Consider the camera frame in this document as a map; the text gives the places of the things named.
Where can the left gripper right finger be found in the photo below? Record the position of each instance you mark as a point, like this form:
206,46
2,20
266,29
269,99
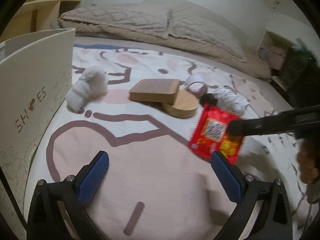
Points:
274,217

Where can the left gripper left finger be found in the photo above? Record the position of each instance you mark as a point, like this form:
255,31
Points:
45,220

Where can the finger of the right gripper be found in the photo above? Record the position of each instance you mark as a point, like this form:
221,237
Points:
280,123

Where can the red snack packet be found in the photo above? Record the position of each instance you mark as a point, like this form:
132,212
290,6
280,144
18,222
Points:
211,135

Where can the black wedge object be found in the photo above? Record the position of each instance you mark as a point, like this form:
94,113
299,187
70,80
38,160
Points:
209,99

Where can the person's hand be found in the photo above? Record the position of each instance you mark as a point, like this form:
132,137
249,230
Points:
308,160

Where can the round wooden disc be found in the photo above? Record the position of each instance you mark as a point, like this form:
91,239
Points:
185,105

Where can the beige quilted duvet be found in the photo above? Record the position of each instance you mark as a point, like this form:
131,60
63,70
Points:
178,28

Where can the rectangular wooden block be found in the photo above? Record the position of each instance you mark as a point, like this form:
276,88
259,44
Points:
155,90

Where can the cartoon patterned blanket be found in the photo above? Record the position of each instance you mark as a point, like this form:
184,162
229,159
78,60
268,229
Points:
155,188

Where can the white knotted cloth bundle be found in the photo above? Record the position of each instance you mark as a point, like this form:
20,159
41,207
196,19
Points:
91,84

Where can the white shoe storage box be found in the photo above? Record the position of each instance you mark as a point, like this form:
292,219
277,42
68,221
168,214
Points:
36,73

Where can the wooden bedside shelf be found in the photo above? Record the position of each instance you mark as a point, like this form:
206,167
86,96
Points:
36,15

